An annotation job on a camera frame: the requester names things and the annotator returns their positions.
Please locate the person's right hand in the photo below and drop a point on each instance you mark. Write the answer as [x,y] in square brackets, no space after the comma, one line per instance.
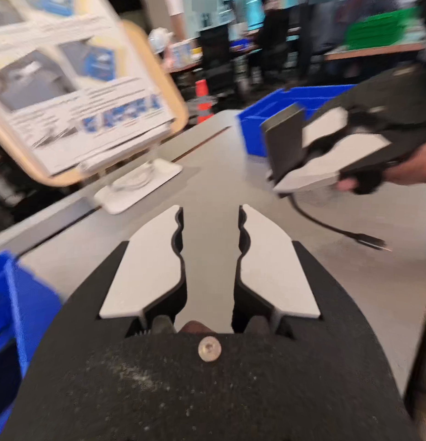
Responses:
[368,181]

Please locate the stack of green plastic bins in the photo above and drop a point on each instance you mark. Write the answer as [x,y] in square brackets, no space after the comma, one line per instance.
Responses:
[382,31]

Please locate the printed instruction sheet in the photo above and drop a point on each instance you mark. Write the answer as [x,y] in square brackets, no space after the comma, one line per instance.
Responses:
[78,103]

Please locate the blue plastic bin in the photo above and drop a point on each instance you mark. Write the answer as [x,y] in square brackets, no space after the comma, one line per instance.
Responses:
[254,134]
[33,303]

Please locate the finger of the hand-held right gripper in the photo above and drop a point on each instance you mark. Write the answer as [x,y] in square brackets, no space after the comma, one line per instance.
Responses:
[337,155]
[326,124]

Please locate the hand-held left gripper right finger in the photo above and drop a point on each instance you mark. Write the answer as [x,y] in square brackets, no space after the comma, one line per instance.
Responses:
[278,275]

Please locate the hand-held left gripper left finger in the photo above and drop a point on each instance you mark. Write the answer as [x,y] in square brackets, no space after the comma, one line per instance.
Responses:
[144,275]

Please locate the black computer monitor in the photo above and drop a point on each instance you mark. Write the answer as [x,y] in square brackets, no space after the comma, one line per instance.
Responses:
[216,55]

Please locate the wooden top background desk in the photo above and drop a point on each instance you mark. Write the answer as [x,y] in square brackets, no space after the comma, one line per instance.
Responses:
[371,51]

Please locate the wooden book stand white base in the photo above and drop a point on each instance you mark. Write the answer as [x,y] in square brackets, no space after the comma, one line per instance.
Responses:
[130,199]

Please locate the orange traffic cone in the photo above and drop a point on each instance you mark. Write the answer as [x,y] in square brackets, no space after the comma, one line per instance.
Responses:
[203,103]

